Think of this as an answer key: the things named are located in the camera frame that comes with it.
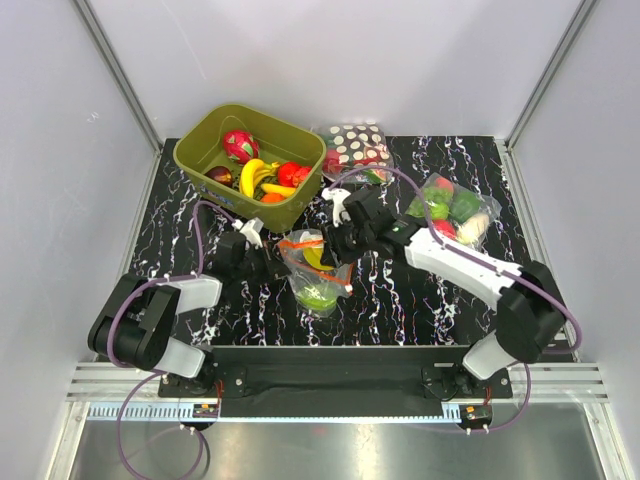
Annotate clear orange-zip fruit bag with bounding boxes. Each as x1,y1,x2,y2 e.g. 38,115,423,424
277,229,353,318

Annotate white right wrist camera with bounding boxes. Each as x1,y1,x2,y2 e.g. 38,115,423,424
321,188,351,227

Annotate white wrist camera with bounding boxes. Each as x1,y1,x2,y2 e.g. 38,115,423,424
232,218,264,249
321,188,351,227

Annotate orange fake persimmon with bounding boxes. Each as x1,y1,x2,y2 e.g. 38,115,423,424
261,193,285,204

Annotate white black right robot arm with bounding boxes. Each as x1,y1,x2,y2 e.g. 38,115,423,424
321,187,568,397

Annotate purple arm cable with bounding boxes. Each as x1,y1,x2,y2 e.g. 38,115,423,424
327,166,584,434
107,200,251,479

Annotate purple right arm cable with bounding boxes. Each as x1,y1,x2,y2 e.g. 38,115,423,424
327,166,584,434

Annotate polka dot zip bag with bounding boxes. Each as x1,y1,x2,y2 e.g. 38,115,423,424
314,121,394,184

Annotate clear orange-zip vegetable bag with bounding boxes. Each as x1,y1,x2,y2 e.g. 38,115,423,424
405,173,503,250

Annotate green fake starfruit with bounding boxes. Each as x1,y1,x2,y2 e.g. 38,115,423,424
295,284,337,311

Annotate white fake garlic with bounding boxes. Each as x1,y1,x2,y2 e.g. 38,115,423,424
456,212,490,246

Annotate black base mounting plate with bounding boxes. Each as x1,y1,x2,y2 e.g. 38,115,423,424
157,344,514,401

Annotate green fake grapes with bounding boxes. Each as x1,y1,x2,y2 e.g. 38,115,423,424
406,191,451,220

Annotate green fake bell pepper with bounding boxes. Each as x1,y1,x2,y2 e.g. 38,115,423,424
449,191,483,223

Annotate dark red fake apple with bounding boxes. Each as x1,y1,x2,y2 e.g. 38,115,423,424
206,166,234,188

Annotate yellow fake starfruit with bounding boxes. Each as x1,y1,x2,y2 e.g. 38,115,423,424
303,247,334,271

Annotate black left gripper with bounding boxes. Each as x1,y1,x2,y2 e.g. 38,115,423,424
233,240,292,285

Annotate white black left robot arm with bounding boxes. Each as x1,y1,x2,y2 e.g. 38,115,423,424
87,232,290,396

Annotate olive green plastic bin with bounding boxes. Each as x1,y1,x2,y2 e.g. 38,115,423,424
173,104,326,233

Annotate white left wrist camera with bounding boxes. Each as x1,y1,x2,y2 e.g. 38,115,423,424
232,218,264,249

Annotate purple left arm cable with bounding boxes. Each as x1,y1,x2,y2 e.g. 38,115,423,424
107,200,251,479

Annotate red fake dragon fruit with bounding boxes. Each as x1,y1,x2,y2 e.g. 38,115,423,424
223,130,260,165

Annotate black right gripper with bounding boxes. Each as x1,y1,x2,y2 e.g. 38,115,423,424
320,214,374,269

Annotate yellow fake banana bunch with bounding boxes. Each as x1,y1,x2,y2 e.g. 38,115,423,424
239,158,280,198

